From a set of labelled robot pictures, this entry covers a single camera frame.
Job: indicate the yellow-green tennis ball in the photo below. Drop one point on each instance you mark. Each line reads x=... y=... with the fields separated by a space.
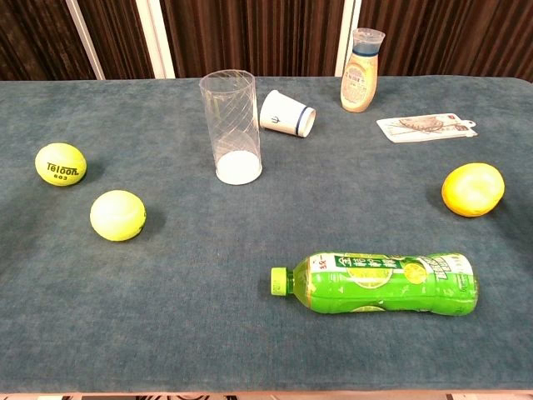
x=60 y=160
x=116 y=214

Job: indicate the clear plastic ball tube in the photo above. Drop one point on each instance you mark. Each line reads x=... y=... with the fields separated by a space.
x=238 y=170

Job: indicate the white paper cup blue rim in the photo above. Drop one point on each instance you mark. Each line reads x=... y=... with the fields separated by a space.
x=283 y=112

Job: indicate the teal table cloth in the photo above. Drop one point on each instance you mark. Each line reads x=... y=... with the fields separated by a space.
x=166 y=291

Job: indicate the green tea plastic bottle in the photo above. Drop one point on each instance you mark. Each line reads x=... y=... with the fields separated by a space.
x=375 y=287

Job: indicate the beige bottle with clear cap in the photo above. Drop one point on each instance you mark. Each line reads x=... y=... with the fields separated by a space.
x=358 y=85

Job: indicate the brown pleated curtain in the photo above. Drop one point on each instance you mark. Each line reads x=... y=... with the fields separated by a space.
x=250 y=37

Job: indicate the flat printed white package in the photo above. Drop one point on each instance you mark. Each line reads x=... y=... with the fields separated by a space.
x=420 y=127

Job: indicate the yellow lemon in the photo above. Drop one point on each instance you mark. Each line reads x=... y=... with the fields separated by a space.
x=472 y=189

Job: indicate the wide white frame post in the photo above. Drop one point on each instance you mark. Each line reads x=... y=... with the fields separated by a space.
x=155 y=41
x=347 y=41

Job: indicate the thin grey frame post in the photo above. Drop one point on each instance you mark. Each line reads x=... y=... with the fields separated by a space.
x=85 y=38

